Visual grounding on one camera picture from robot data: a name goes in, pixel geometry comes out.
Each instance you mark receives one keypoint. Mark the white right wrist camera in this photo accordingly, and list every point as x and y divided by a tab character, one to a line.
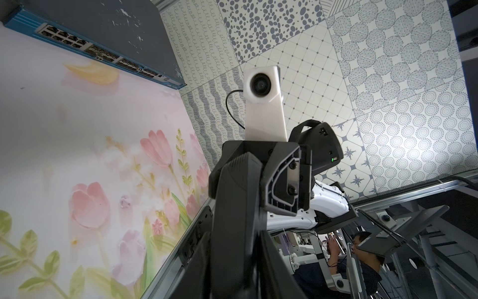
264	114

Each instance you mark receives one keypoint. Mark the dark grey network switch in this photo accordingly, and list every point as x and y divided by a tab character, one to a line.
127	35

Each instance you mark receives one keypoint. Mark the seated person behind rig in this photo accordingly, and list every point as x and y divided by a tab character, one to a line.
310	278

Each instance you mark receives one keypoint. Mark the aluminium mounting rail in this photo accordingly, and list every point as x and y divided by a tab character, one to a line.
173	269

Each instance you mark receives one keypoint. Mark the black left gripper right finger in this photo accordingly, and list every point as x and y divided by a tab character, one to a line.
275	280

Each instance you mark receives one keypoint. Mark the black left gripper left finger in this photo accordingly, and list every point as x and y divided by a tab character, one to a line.
195	283

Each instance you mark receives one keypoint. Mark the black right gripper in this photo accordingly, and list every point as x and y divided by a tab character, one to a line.
277	176

